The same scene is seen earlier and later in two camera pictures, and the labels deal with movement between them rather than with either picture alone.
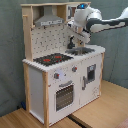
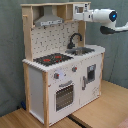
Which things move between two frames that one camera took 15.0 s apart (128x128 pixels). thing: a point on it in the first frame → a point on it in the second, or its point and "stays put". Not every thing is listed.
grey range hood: [48, 17] stays put
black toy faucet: [70, 45] stays put
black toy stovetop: [52, 59] stays put
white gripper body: [82, 34] → [87, 13]
